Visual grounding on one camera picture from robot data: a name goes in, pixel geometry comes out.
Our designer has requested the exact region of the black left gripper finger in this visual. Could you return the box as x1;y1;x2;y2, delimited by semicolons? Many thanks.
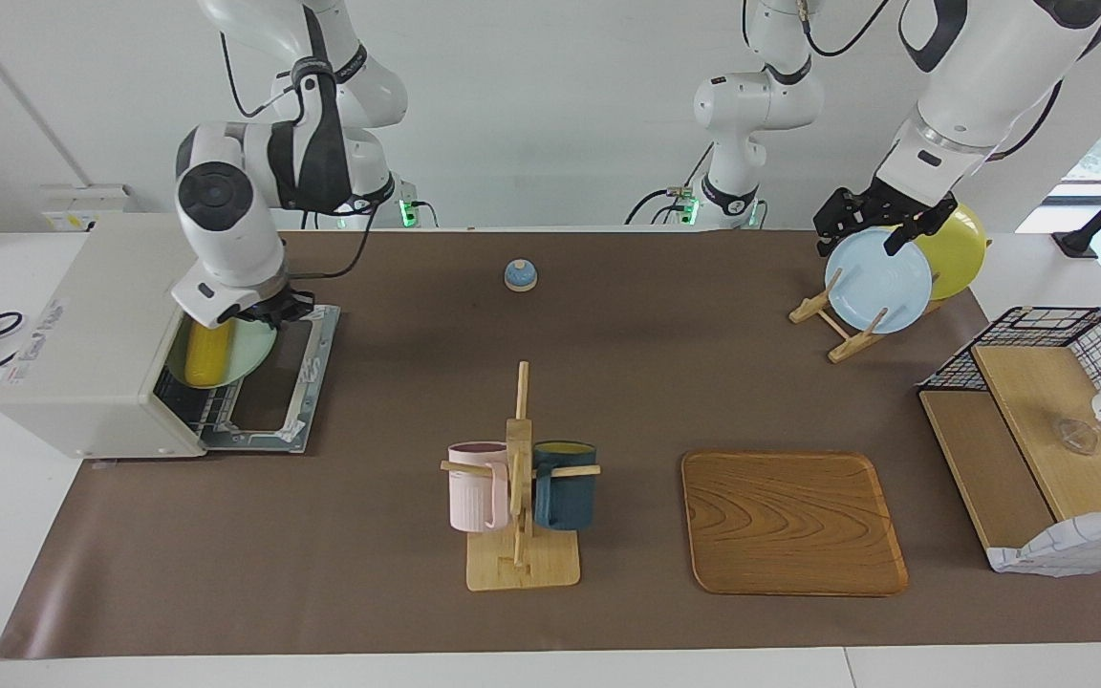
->
885;196;961;257
813;187;869;257

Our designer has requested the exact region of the pale green plate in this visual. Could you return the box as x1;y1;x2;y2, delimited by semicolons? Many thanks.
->
168;315;279;389

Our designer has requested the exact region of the yellow corn cob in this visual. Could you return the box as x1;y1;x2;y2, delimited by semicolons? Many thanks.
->
184;320;236;386

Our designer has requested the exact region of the white toaster oven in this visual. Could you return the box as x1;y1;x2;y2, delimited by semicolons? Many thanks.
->
0;212;341;460

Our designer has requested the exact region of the yellow plate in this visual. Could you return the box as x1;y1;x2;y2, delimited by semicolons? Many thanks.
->
916;203;988;301

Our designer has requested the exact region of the light blue plate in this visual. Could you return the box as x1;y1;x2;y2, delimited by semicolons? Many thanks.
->
824;229;934;334

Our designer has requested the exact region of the wooden plate rack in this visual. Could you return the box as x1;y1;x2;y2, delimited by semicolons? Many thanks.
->
789;239;991;364

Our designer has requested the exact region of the white power strip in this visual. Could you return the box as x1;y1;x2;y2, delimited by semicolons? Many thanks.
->
41;184;136;233

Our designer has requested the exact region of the brown table mat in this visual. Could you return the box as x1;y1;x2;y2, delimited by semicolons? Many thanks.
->
0;227;1101;660

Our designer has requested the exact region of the wooden two-tier shelf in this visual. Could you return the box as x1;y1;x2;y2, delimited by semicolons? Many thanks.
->
918;344;1101;574

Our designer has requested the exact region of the small clear glass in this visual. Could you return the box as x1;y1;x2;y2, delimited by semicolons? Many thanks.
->
1057;416;1101;455

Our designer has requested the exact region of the pink mug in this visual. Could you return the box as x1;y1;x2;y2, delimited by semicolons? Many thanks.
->
447;441;510;533

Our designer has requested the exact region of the wooden serving tray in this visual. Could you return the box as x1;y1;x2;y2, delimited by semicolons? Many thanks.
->
681;451;909;597

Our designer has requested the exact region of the dark blue mug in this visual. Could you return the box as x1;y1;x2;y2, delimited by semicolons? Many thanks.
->
533;441;598;532

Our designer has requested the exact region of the wooden mug tree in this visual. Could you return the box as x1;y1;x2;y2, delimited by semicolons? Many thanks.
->
441;360;601;591

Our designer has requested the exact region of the white checkered cloth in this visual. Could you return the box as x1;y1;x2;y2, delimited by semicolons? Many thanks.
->
986;504;1101;577

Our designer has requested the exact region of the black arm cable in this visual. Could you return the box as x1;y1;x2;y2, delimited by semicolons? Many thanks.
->
288;199;381;281
742;0;1069;163

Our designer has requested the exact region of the black wire basket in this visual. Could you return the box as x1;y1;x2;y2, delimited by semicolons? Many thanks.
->
923;307;1101;479

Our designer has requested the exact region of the black base cable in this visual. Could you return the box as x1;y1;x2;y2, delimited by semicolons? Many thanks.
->
627;186;700;227

